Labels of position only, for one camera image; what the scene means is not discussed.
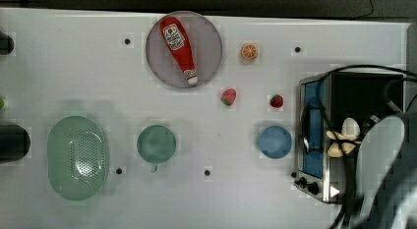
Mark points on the green mug with handle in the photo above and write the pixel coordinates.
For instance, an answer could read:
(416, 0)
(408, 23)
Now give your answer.
(156, 144)

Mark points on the grey round plate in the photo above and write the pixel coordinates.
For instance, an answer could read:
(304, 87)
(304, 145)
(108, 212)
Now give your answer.
(206, 45)

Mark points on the green oval colander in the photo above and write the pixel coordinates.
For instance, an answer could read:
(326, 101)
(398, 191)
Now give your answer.
(77, 158)

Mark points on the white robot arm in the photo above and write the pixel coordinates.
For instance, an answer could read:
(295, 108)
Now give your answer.
(386, 174)

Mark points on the red plush ketchup bottle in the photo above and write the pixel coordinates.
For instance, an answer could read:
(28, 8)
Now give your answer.
(178, 43)

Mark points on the small toy strawberry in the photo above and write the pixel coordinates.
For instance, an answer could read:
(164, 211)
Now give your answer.
(276, 101)

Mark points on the peeled toy banana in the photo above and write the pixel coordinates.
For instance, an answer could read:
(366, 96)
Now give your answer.
(345, 140)

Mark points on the black cup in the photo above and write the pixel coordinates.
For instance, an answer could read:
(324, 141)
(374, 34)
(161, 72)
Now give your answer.
(7, 44)

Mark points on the black frying pan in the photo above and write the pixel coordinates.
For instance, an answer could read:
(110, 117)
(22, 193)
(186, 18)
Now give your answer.
(14, 143)

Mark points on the small green toy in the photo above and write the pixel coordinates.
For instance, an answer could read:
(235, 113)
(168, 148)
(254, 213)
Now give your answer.
(2, 103)

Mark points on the toy orange half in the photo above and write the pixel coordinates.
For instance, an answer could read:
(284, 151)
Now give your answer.
(249, 51)

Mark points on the toy toaster oven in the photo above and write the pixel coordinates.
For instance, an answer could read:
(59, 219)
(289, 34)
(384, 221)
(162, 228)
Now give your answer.
(325, 101)

